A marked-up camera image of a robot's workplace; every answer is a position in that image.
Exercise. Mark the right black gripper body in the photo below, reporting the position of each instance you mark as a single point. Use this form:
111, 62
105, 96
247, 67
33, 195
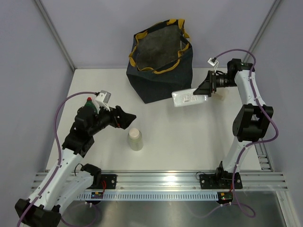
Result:
221, 81

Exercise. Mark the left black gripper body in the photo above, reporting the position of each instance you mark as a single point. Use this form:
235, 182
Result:
103, 119

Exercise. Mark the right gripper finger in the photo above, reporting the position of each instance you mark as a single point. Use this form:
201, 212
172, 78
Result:
208, 83
203, 91

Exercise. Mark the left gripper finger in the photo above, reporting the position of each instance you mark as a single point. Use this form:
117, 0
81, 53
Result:
122, 114
125, 120

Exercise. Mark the cream bottle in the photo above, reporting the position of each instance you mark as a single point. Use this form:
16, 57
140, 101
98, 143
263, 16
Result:
221, 97

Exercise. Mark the green bottle red cap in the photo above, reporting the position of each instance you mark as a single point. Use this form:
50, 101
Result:
91, 105

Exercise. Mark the clear bottle black cap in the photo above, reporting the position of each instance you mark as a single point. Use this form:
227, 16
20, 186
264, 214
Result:
186, 97

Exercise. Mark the clear bottle beige cap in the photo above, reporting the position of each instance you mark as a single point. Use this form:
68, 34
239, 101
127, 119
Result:
135, 139

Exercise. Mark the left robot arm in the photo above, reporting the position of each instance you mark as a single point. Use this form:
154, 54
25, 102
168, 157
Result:
45, 206

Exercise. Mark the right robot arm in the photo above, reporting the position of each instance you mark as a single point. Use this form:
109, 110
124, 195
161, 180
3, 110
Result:
250, 124

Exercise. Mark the dark denim canvas bag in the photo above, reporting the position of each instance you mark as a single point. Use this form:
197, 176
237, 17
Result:
160, 61

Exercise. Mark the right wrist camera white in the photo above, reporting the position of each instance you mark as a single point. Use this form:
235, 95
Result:
214, 63

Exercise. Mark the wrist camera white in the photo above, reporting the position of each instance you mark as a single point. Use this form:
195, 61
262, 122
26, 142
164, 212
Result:
102, 99
214, 63

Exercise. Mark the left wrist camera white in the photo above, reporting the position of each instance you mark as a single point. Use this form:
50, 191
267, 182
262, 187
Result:
102, 99

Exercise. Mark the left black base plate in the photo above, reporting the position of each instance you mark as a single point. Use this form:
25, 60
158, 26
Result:
107, 180

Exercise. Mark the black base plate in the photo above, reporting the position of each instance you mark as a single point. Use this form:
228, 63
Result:
216, 182
107, 180

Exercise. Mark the white slotted cable duct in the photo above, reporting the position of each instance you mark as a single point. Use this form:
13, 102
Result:
148, 196

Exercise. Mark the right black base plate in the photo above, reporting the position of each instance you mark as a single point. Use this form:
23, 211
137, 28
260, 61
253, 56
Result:
216, 182

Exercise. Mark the right aluminium frame post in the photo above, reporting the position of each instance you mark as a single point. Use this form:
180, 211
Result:
261, 16

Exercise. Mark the aluminium frame post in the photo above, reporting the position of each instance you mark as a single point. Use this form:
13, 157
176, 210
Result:
49, 23
261, 16

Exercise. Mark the left aluminium frame post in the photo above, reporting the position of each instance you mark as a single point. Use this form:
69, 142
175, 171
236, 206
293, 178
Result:
49, 23

